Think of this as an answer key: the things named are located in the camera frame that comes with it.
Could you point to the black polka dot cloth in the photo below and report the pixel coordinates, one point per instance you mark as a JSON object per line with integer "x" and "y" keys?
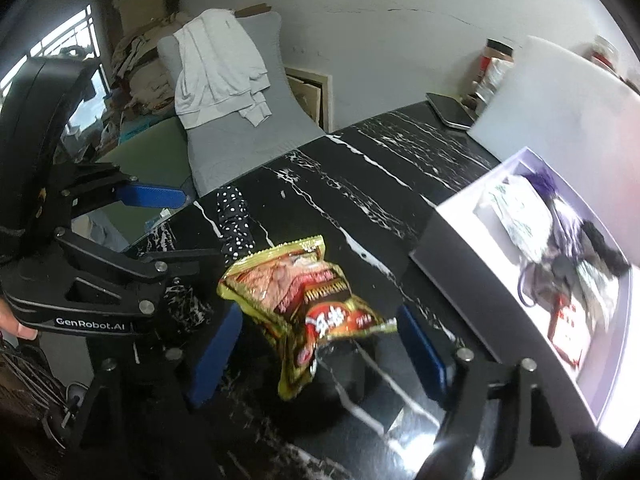
{"x": 232, "y": 220}

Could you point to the yellow and red snack packet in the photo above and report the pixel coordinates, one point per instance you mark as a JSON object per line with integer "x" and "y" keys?
{"x": 300, "y": 300}

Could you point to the white gift box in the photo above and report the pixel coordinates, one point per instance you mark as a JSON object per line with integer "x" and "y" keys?
{"x": 450, "y": 240}

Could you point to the wooden picture frame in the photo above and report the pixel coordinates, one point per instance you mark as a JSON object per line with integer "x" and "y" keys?
{"x": 310, "y": 95}

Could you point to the white printed snack packet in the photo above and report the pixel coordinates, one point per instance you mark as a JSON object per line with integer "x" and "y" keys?
{"x": 520, "y": 215}

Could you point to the window railing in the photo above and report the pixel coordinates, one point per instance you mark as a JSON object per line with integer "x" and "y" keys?
{"x": 65, "y": 35}

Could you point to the pale printed snack packet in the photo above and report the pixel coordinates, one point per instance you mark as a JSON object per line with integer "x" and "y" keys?
{"x": 595, "y": 285}

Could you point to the green mattress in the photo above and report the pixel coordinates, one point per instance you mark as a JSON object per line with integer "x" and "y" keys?
{"x": 150, "y": 155}

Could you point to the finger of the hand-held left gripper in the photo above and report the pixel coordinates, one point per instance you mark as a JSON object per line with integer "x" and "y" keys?
{"x": 115, "y": 265}
{"x": 155, "y": 196}

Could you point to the white shirt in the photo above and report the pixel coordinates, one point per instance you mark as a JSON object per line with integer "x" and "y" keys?
{"x": 215, "y": 70}

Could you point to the person's left hand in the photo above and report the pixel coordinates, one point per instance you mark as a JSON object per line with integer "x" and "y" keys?
{"x": 15, "y": 327}

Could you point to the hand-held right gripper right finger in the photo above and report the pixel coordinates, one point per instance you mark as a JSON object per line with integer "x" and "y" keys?
{"x": 425, "y": 355}

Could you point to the red and white snack packet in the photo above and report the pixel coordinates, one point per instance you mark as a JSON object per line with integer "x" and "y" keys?
{"x": 570, "y": 330}

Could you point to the purple tassel ornament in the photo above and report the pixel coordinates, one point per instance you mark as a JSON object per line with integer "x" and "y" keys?
{"x": 547, "y": 182}

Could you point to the black fuzzy item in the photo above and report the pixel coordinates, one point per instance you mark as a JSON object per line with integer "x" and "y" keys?
{"x": 605, "y": 247}

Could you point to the pile of cardboard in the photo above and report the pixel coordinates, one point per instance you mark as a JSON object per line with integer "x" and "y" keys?
{"x": 140, "y": 60}

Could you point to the clear plastic food jar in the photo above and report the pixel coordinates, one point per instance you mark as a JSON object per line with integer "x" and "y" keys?
{"x": 495, "y": 67}

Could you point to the grey chair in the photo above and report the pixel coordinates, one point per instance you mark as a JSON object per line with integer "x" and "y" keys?
{"x": 240, "y": 150}

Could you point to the reddish plastic jar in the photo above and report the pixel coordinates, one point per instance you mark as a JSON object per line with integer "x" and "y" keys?
{"x": 605, "y": 55}

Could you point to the black smartphone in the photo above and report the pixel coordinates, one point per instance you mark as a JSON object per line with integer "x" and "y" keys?
{"x": 450, "y": 110}

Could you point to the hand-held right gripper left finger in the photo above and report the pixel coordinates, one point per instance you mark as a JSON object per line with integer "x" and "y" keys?
{"x": 215, "y": 355}

